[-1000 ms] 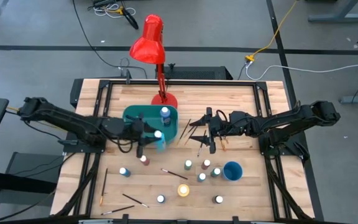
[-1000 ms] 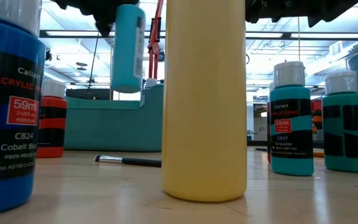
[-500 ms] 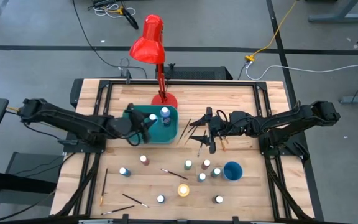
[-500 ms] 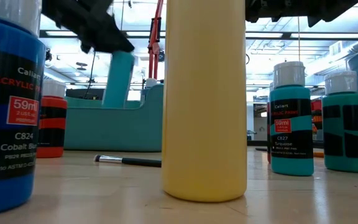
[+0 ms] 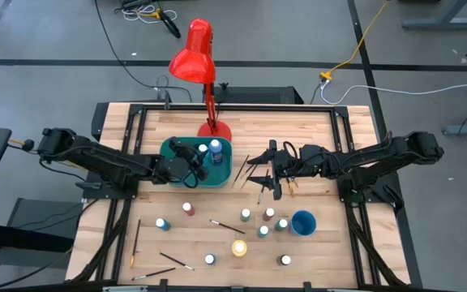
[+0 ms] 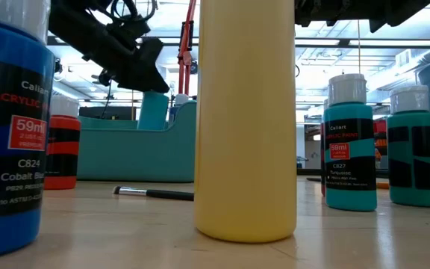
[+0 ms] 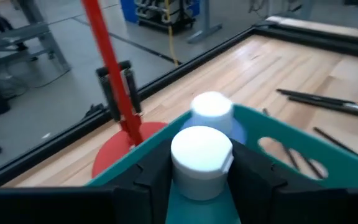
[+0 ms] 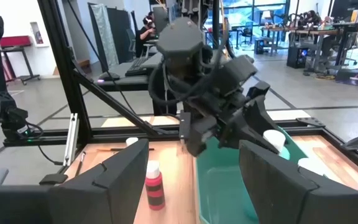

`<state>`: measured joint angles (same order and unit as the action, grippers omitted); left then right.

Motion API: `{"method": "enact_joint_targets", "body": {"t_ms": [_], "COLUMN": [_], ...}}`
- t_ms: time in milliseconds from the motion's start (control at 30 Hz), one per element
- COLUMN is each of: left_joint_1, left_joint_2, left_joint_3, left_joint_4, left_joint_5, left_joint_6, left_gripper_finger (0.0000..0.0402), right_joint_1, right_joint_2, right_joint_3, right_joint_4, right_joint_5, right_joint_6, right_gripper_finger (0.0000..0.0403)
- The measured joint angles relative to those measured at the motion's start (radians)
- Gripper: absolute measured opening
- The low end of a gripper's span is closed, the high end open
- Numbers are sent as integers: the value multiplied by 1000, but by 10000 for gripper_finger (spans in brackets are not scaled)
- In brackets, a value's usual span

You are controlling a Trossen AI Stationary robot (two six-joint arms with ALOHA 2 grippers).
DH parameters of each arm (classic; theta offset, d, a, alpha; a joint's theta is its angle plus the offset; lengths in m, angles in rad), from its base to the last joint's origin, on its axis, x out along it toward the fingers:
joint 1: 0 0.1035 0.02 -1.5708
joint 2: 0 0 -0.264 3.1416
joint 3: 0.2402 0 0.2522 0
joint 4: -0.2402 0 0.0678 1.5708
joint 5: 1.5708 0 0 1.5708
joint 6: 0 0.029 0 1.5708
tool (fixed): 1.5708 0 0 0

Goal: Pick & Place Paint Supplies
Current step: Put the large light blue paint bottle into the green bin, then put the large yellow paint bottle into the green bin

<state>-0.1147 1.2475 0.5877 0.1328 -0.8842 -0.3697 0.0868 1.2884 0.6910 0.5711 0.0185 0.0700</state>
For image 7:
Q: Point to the large teal paint bottle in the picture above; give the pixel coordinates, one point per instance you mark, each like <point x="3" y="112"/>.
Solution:
<point x="200" y="161"/>

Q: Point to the black paintbrush silver ferrule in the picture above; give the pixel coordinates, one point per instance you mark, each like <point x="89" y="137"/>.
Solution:
<point x="356" y="107"/>

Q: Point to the black paintbrush orange bristles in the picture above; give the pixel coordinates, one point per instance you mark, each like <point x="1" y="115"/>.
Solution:
<point x="322" y="105"/>

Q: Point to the black paintbrush gold ferrule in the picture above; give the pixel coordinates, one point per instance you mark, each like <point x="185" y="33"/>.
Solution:
<point x="306" y="94"/>

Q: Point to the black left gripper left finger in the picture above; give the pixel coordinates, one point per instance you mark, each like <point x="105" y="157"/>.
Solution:
<point x="57" y="207"/>

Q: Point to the blue storage tote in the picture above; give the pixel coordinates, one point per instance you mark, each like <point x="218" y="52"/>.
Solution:
<point x="128" y="11"/>

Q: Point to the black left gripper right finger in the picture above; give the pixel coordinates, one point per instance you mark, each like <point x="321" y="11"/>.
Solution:
<point x="291" y="207"/>

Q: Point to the large periwinkle paint bottle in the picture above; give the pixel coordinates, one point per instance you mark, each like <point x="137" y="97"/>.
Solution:
<point x="211" y="109"/>

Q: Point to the red desk lamp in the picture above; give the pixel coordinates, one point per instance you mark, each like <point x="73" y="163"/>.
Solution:
<point x="104" y="46"/>

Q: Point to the teal plastic caddy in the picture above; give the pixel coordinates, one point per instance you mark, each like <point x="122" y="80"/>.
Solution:
<point x="346" y="174"/>

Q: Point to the parts bin rack cart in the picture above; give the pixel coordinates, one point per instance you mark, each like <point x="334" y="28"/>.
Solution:
<point x="163" y="15"/>

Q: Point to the black aluminium table frame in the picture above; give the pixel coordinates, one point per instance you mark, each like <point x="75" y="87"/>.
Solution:
<point x="197" y="61"/>

